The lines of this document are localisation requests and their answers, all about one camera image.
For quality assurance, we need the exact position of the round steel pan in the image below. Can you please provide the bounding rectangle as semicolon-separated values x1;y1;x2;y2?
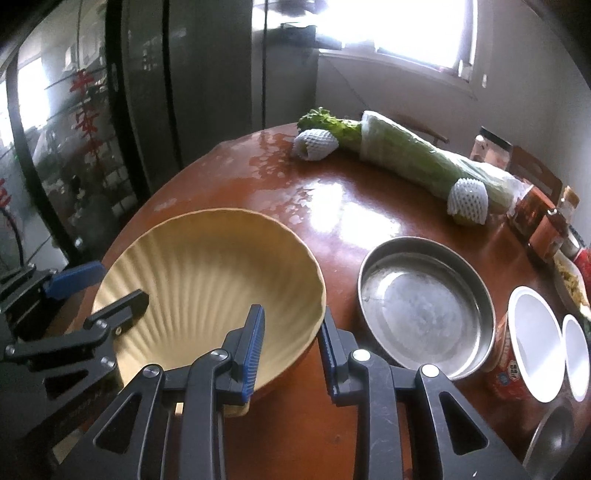
358;236;497;381

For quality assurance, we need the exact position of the white plastic bowl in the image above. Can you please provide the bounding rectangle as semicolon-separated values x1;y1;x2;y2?
561;314;591;403

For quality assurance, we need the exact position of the red door decal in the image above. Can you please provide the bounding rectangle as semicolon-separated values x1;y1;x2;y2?
69;69;105;153

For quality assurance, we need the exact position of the clear jar with black lid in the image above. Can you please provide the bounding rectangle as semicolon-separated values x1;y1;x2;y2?
471;127;513;169

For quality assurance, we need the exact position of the yellow ribbed bowl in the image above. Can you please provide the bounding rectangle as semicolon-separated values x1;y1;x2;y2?
91;209;328;418

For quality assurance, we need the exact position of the curved-back wooden chair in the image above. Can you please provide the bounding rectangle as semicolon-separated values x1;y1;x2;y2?
397;113;451;144

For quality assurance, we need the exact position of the flat-back wooden chair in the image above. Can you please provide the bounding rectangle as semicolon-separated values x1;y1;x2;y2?
510;147;564;204

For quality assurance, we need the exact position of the white foam net sleeve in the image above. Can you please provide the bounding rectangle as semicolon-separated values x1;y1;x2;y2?
293;129;340;162
445;178;490;227

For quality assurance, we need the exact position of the glass sliding door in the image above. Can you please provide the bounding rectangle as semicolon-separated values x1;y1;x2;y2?
0;14;153;278

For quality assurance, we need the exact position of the plastic-wrapped celtuce stalk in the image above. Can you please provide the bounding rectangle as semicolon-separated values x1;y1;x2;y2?
298;107;529;215

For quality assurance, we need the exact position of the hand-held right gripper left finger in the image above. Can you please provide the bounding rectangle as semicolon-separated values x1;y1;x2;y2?
55;304;267;480

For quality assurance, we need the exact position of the brown sauce bottle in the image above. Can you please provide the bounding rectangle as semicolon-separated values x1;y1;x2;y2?
529;185;581;265

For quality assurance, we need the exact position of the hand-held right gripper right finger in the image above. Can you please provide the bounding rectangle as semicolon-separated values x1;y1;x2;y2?
318;305;532;480

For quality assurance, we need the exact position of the window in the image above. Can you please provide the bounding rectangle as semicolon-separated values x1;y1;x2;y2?
316;0;478;81

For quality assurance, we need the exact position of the grey refrigerator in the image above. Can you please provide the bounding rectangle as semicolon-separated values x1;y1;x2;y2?
106;0;319;195

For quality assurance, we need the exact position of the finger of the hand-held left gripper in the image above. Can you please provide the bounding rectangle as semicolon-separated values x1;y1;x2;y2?
0;260;107;340
2;290;151;404

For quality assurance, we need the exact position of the red printed paper bowl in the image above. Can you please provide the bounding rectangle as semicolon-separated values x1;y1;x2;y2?
485;286;570;403

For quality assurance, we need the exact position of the white plate of food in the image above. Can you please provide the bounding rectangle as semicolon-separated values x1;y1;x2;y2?
551;251;591;319

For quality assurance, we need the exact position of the chili sauce jar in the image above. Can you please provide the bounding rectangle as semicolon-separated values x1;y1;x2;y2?
505;185;555;236

